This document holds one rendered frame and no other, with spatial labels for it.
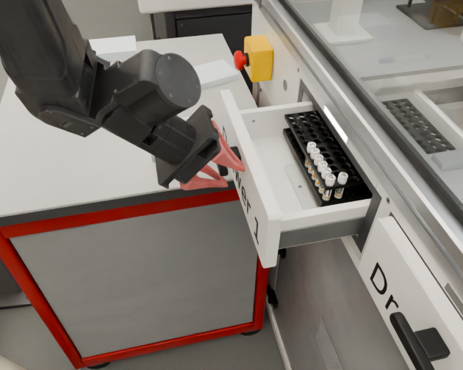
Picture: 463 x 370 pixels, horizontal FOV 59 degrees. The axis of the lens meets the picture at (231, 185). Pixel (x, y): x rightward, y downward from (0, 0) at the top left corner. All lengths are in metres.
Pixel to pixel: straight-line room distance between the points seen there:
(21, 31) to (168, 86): 0.13
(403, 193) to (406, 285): 0.10
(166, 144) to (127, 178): 0.32
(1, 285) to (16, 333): 0.17
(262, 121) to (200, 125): 0.23
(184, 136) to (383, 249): 0.27
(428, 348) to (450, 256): 0.09
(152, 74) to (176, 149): 0.12
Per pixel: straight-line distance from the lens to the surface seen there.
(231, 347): 1.41
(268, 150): 0.71
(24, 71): 0.40
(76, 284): 1.00
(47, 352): 1.52
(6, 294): 1.68
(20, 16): 0.35
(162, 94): 0.40
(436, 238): 0.46
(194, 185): 0.53
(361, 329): 0.72
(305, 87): 0.72
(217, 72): 1.06
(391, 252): 0.50
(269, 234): 0.51
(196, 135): 0.50
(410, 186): 0.47
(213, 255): 0.96
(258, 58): 0.86
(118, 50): 1.12
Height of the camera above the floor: 1.29
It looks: 45 degrees down
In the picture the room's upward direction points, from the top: straight up
